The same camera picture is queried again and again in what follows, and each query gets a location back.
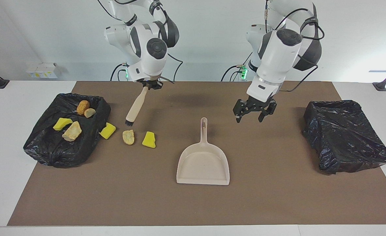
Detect brown table mat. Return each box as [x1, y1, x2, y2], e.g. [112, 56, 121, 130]
[7, 81, 386, 226]

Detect beige plastic dustpan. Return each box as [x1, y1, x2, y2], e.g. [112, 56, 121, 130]
[176, 117, 230, 186]

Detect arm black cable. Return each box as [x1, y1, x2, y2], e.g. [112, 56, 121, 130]
[98, 0, 184, 84]
[265, 0, 325, 92]

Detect yellow sponge piece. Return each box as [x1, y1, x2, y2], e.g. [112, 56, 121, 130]
[53, 118, 73, 131]
[142, 131, 156, 148]
[99, 122, 116, 140]

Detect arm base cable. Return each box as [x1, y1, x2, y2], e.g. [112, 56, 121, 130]
[221, 49, 254, 82]
[110, 63, 128, 81]

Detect black bag-lined trash bin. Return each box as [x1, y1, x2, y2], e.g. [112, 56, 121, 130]
[23, 93, 112, 168]
[302, 100, 386, 175]

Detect brown bread roll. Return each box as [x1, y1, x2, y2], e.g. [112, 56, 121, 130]
[76, 100, 91, 116]

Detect white wall socket boxes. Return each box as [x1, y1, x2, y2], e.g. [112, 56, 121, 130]
[26, 62, 59, 79]

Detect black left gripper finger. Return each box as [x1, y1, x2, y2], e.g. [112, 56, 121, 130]
[233, 100, 247, 123]
[258, 100, 277, 123]

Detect pale lumpy bread piece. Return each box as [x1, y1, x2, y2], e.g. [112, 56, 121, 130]
[122, 130, 135, 145]

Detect left arm base cable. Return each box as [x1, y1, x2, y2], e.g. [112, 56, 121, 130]
[221, 49, 254, 82]

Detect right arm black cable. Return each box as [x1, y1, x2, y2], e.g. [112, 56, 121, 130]
[98, 0, 184, 84]

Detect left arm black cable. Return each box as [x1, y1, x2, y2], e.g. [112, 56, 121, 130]
[265, 0, 325, 92]

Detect beige hand brush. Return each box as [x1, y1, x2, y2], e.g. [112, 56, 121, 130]
[125, 86, 149, 127]

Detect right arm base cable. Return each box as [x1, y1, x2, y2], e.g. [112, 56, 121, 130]
[110, 63, 128, 81]

